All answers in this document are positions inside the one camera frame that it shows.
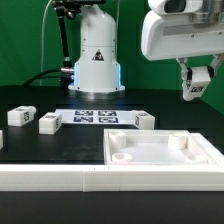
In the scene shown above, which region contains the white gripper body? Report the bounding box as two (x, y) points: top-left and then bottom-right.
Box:
(141, 11), (224, 61)

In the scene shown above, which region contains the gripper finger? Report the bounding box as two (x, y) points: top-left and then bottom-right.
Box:
(207, 54), (224, 78)
(177, 58), (191, 89)

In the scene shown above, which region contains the white square tabletop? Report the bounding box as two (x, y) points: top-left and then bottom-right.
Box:
(103, 129), (224, 166)

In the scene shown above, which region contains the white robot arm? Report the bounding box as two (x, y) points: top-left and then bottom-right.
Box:
(69, 0), (224, 101)

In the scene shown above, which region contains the white marker sheet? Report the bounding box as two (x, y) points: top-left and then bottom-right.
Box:
(56, 109), (134, 125)

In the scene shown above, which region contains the white U-shaped fence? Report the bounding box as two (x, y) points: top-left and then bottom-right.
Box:
(0, 132), (224, 193)

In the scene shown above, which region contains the grey cable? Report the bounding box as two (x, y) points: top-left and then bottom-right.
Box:
(39, 0), (54, 87)

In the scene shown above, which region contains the black cable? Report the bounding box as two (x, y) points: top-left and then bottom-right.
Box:
(22, 68), (75, 87)

